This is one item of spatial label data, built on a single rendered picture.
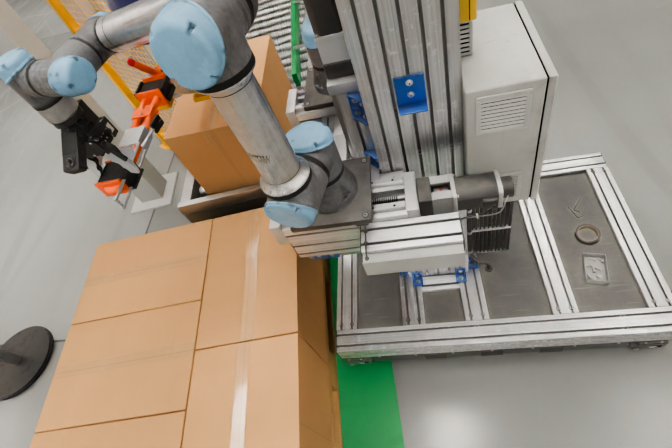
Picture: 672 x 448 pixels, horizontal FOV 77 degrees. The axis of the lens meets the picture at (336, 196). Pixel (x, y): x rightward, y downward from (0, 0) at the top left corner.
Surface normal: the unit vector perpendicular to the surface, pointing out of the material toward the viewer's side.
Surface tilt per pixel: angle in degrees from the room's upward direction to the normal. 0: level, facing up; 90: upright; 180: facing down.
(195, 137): 90
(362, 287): 0
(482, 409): 0
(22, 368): 0
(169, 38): 83
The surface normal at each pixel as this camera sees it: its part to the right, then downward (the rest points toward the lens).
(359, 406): -0.26, -0.60
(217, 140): 0.00, 0.78
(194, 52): -0.29, 0.71
